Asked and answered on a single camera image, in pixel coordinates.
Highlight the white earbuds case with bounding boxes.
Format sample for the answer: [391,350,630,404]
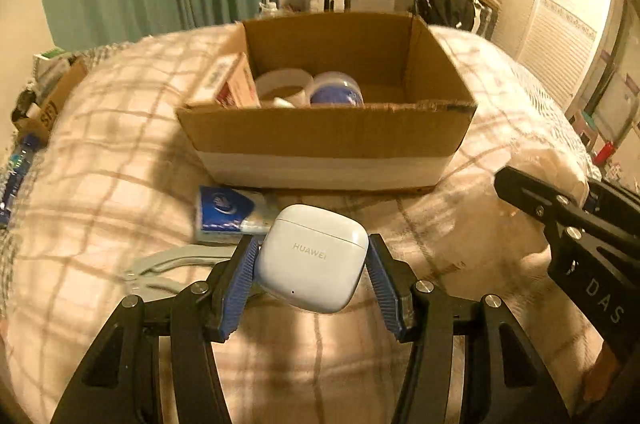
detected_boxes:
[254,204,369,314]

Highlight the blue lidded round container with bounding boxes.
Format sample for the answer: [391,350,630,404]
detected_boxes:
[307,71,364,106]

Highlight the red white carton box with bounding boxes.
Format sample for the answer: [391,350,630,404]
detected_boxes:
[186,52,260,108]

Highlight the white tape roll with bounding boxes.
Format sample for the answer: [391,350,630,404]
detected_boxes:
[255,68,314,108]

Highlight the person's right hand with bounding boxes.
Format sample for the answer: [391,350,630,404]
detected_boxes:
[575,342,622,414]

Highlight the blue white packet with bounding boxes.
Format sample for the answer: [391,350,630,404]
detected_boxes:
[194,186,279,244]

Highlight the open brown cardboard box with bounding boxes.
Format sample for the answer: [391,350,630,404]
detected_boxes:
[176,12,477,191]

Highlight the black bag on chair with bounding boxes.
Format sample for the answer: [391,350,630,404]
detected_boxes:
[411,0,475,32]

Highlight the blue plastic bottle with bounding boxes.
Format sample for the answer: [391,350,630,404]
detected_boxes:
[1,134,40,229]

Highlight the small cardboard box with clutter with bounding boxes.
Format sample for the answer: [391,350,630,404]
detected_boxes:
[11,48,88,144]

